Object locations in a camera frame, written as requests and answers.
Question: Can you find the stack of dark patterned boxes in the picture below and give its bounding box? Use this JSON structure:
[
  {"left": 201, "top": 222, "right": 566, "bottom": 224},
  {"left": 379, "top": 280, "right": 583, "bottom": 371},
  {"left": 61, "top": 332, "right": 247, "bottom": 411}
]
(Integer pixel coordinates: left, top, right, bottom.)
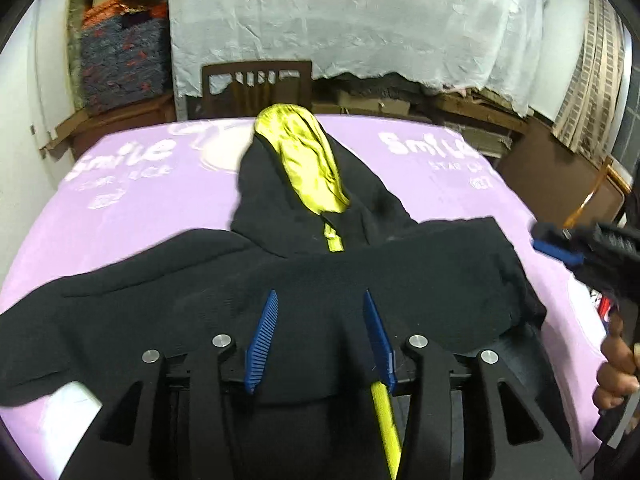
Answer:
[{"left": 80, "top": 2, "right": 171, "bottom": 113}]

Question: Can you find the person's right hand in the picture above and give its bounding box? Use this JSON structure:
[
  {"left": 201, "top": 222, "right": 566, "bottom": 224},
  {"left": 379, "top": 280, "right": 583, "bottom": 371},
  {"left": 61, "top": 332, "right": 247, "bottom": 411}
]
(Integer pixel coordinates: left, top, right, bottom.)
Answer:
[{"left": 592, "top": 310, "right": 640, "bottom": 411}]

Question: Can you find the black hoodie with yellow lining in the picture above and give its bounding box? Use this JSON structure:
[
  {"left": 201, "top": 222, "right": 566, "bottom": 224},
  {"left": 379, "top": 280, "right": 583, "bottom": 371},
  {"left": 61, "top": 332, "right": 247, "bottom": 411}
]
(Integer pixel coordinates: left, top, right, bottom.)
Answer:
[{"left": 0, "top": 104, "right": 576, "bottom": 480}]

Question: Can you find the white lace cover cloth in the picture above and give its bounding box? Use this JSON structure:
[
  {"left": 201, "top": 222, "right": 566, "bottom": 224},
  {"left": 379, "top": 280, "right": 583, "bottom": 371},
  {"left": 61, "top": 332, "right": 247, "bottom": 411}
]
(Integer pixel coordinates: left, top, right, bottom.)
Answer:
[{"left": 169, "top": 0, "right": 550, "bottom": 117}]

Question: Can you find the brown wooden panel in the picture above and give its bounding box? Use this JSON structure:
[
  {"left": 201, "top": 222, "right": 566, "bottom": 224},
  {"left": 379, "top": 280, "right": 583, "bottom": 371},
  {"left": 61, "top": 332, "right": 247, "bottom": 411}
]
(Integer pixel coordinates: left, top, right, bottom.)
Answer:
[{"left": 495, "top": 117, "right": 626, "bottom": 231}]

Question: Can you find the flat cardboard sheet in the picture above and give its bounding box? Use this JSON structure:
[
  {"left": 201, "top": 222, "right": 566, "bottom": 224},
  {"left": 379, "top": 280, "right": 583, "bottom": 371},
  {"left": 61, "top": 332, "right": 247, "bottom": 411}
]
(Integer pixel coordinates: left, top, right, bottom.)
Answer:
[{"left": 40, "top": 110, "right": 92, "bottom": 161}]

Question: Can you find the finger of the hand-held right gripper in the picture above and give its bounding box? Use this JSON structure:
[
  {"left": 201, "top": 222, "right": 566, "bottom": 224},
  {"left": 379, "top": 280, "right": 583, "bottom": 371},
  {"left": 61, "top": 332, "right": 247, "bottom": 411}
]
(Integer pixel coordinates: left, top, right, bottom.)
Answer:
[{"left": 531, "top": 222, "right": 588, "bottom": 267}]

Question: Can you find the brown wooden cabinet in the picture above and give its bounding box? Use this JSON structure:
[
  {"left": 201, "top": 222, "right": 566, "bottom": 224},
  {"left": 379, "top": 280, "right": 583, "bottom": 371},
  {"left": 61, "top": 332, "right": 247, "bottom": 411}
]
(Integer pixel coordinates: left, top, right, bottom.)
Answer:
[{"left": 70, "top": 92, "right": 177, "bottom": 158}]

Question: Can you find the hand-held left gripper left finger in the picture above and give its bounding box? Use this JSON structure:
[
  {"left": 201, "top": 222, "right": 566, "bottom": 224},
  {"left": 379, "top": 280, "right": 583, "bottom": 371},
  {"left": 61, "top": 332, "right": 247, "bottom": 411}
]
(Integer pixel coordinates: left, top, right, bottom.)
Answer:
[{"left": 60, "top": 289, "right": 280, "bottom": 480}]

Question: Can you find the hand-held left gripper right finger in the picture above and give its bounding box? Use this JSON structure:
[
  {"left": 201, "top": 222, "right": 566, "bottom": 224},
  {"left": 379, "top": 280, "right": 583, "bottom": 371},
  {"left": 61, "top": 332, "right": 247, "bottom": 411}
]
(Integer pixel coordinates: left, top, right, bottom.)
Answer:
[{"left": 362, "top": 289, "right": 583, "bottom": 480}]

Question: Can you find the purple printed bed sheet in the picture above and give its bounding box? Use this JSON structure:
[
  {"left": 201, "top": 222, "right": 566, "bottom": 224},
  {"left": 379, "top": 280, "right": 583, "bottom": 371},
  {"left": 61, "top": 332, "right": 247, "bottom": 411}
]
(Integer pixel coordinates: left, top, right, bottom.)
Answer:
[{"left": 0, "top": 115, "right": 621, "bottom": 480}]

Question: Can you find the dark wooden chair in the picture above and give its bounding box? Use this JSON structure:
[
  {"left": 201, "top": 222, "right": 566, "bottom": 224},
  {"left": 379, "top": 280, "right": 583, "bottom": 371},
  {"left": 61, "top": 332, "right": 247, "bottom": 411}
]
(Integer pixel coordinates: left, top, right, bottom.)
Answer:
[{"left": 201, "top": 61, "right": 314, "bottom": 122}]

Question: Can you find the checked beige curtain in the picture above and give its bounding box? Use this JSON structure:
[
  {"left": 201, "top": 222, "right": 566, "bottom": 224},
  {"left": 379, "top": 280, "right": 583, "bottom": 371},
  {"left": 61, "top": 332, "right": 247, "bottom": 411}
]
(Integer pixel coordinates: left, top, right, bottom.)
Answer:
[{"left": 551, "top": 0, "right": 627, "bottom": 156}]

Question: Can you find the pile of cardboard and boards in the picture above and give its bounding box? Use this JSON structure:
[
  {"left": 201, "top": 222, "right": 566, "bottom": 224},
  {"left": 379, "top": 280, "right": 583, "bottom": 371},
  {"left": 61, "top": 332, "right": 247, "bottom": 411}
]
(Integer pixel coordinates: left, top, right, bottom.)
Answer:
[{"left": 312, "top": 72, "right": 531, "bottom": 137}]

